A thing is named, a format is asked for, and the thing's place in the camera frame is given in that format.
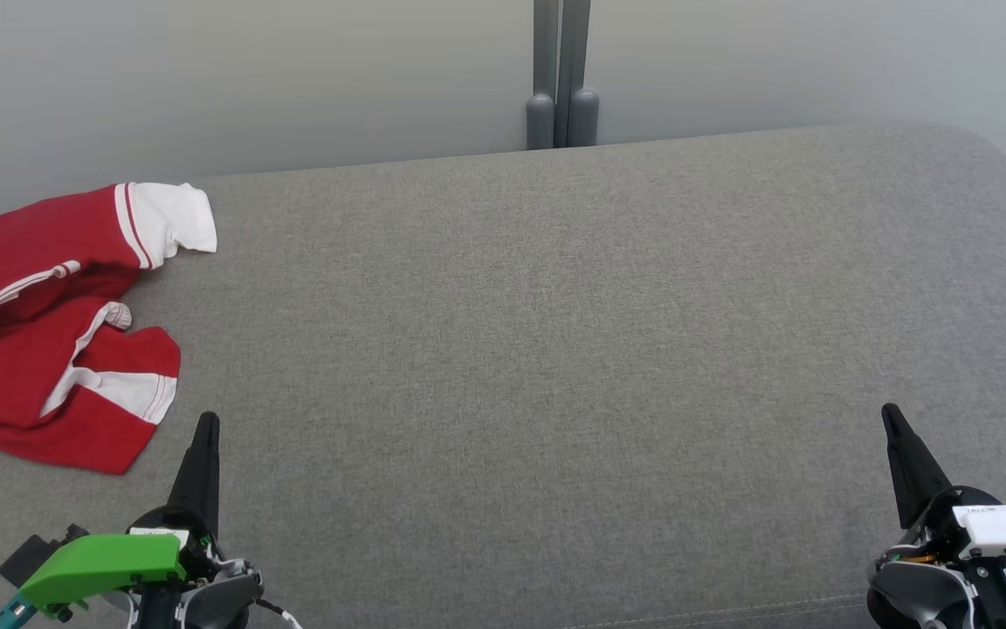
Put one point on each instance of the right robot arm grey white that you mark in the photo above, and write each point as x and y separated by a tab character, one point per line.
913	590

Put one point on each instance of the grey metal partition post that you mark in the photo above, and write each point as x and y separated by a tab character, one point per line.
573	52

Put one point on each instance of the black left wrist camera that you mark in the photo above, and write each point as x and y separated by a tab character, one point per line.
31	555

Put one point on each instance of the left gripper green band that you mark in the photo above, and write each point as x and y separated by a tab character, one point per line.
101	563

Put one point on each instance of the red basketball jersey white sleeves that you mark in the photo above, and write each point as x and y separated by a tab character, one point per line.
31	236

